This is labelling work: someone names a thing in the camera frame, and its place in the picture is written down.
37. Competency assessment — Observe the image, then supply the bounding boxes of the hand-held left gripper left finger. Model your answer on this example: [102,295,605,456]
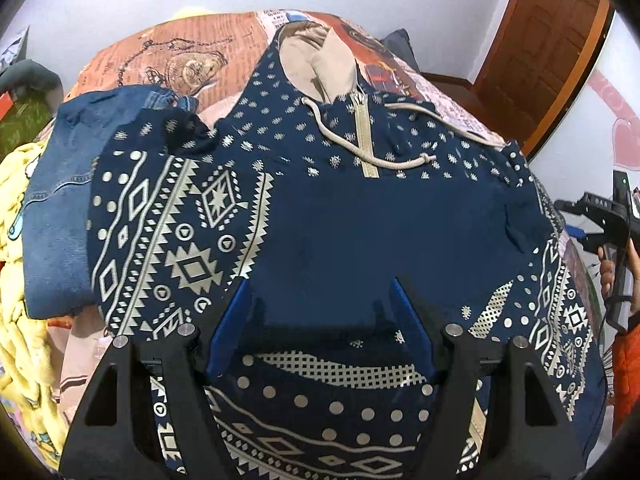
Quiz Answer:
[59,278,252,480]

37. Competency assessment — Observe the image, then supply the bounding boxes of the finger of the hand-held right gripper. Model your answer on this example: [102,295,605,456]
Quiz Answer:
[554,198,592,221]
[566,228,601,253]

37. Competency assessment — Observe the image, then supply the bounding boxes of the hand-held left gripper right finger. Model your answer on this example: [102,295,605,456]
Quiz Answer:
[389,276,587,480]

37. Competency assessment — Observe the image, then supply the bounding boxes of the navy patterned hoodie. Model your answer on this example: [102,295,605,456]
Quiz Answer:
[85,25,608,480]

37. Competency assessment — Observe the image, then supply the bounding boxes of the person's right hand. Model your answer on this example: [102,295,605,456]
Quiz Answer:
[597,257,618,302]

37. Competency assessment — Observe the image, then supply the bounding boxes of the brown wooden door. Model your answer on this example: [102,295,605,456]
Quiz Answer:
[470,0,614,159]

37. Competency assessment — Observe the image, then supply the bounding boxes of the folded blue jeans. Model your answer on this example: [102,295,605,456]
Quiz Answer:
[22,85,201,319]

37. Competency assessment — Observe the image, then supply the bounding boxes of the yellow cartoon blanket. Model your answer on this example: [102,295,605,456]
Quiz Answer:
[0,142,68,467]

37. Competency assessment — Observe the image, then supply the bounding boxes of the dark blue pillow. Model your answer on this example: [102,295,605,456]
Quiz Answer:
[380,29,422,74]

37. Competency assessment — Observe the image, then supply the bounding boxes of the orange printed blanket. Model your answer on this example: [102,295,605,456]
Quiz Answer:
[50,7,608,411]

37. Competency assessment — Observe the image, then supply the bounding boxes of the green patterned box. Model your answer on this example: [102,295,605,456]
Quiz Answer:
[0,94,56,162]

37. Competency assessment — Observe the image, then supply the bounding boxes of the grey cloth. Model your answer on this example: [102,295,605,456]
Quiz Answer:
[0,59,64,106]

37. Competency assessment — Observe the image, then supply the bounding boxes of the pink wall sticker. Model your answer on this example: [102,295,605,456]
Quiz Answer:
[587,67,640,172]

